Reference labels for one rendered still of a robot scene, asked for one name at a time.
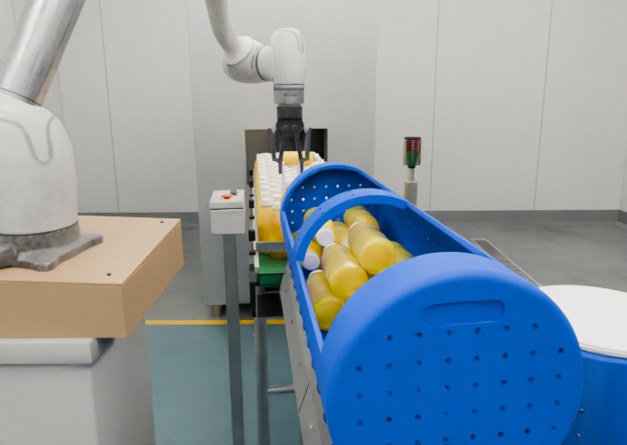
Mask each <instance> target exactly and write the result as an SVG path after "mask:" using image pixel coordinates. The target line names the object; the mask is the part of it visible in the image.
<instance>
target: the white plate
mask: <svg viewBox="0 0 627 445"><path fill-rule="evenodd" d="M539 289H541V290H542V291H543V292H545V293H546V294H547V295H548V296H549V297H550V298H551V299H552V300H553V301H554V302H555V303H556V304H557V305H558V306H559V307H560V308H561V310H562V311H563V312H564V314H565V315H566V317H567V318H568V320H569V322H570V323H571V325H572V327H573V328H574V330H575V333H576V335H577V338H578V343H579V347H580V350H582V351H586V352H590V353H594V354H598V355H607V356H612V357H618V358H627V293H624V292H620V291H616V290H611V289H605V288H600V287H592V286H583V285H549V286H542V287H539Z"/></svg>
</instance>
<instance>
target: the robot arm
mask: <svg viewBox="0 0 627 445"><path fill-rule="evenodd" d="M85 1H86V0H27V2H26V4H25V6H24V9H23V11H22V13H21V16H20V18H19V21H18V23H17V25H16V28H15V30H14V32H13V35H12V37H11V38H10V41H9V43H8V45H7V49H6V51H5V54H4V56H3V58H2V61H1V62H0V268H3V267H6V266H8V267H16V268H24V269H30V270H34V271H52V270H54V269H55V268H56V267H57V266H58V265H59V264H61V263H63V262H64V261H66V260H67V259H69V258H71V257H74V256H75V255H77V254H79V253H81V252H83V251H85V250H87V249H88V248H90V247H92V246H95V245H96V244H100V243H103V242H104V236H103V234H100V233H91V232H83V231H80V228H79V224H78V217H77V174H76V165H75V160H74V154H73V148H72V145H71V142H70V139H69V137H68V134H67V132H66V130H65V128H64V127H63V125H62V124H61V122H60V121H59V120H58V118H57V117H56V116H55V115H53V114H51V113H50V112H49V111H48V110H47V109H46V108H44V107H41V106H42V104H43V103H44V100H45V98H46V95H47V93H48V91H49V87H50V84H51V82H52V80H53V78H54V76H55V73H56V71H57V68H58V66H59V64H60V61H61V59H62V56H63V54H64V51H65V49H66V46H67V44H68V42H69V39H70V37H71V34H72V33H73V31H74V28H75V26H76V23H77V20H78V17H79V15H80V12H81V10H82V8H83V6H84V4H85ZM205 4H206V8H207V12H208V16H209V21H210V24H211V28H212V31H213V33H214V36H215V38H216V40H217V42H218V43H219V45H220V46H221V48H223V50H224V52H225V55H224V58H223V62H222V66H223V70H224V72H225V74H226V75H227V76H228V77H229V78H231V79H232V80H234V81H237V82H240V83H248V84H258V83H264V82H273V98H274V103H275V104H279V105H278V106H277V107H276V111H277V121H276V123H275V126H273V127H270V128H268V132H269V135H270V138H271V150H272V161H275V162H277V163H278V173H279V174H281V175H282V185H283V187H284V186H285V185H286V181H285V163H284V162H283V156H284V151H285V145H286V138H287V137H294V139H295V144H296V148H297V152H298V157H299V161H297V176H298V175H299V174H301V173H302V172H303V171H304V169H303V163H304V161H306V160H309V159H310V140H311V133H312V131H313V128H312V127H308V126H306V125H304V123H303V120H302V107H301V105H300V104H304V89H305V87H304V81H305V77H306V71H307V57H306V48H305V43H304V38H303V35H302V33H301V32H300V31H299V30H297V29H294V28H280V29H276V30H275V31H274V32H273V34H272V38H271V41H270V45H269V46H266V47H263V45H262V44H260V43H258V42H257V41H255V40H253V39H252V38H250V37H249V36H247V35H245V36H239V35H237V34H236V33H235V32H234V30H233V29H232V27H231V25H230V10H229V0H205ZM276 129H277V130H278V131H279V133H281V134H282V139H281V145H280V150H279V157H278V158H276V153H275V142H274V134H275V130H276ZM302 129H304V132H305V133H306V135H305V157H302V152H301V147H300V139H299V134H300V132H301V131H302Z"/></svg>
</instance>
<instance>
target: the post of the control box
mask: <svg viewBox="0 0 627 445"><path fill-rule="evenodd" d="M223 248H224V268H225V287H226V307H227V328H228V347H229V367H230V405H231V425H232V445H244V404H243V382H242V359H241V337H240V315H239V292H238V269H237V246H236V234H223Z"/></svg>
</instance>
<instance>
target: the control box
mask: <svg viewBox="0 0 627 445"><path fill-rule="evenodd" d="M224 194H230V190H215V191H214V193H213V195H212V198H211V200H210V202H209V207H210V224H211V234H212V235H222V234H244V224H245V210H244V190H243V189H241V190H237V195H233V197H230V199H228V200H225V199H224V198H222V197H221V195H224Z"/></svg>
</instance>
